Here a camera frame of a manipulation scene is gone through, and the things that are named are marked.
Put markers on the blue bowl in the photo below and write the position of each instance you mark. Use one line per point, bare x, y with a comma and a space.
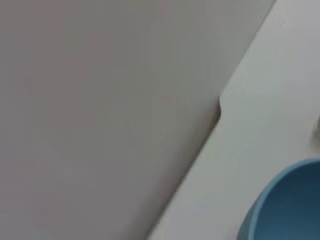
287, 205

